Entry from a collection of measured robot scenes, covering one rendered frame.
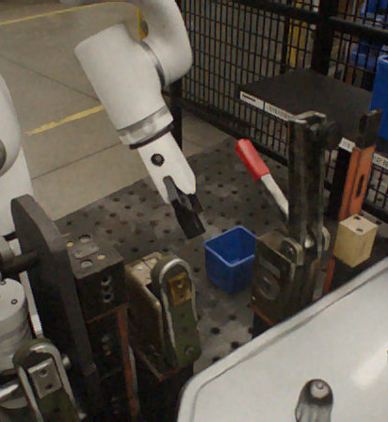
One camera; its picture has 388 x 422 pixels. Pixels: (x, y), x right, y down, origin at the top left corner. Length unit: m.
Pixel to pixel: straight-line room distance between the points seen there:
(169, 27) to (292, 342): 0.45
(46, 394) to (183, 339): 0.16
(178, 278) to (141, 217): 0.79
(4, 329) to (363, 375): 0.36
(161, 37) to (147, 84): 0.07
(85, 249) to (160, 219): 0.77
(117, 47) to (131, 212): 0.64
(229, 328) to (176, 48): 0.53
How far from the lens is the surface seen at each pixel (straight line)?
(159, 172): 0.73
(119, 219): 1.26
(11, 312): 0.47
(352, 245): 0.64
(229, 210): 1.28
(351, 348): 0.58
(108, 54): 0.71
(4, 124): 0.64
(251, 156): 0.61
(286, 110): 1.03
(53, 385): 0.45
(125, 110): 0.72
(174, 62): 0.74
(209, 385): 0.52
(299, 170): 0.54
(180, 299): 0.50
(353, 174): 0.63
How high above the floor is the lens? 1.42
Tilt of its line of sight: 36 degrees down
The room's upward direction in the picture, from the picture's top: straight up
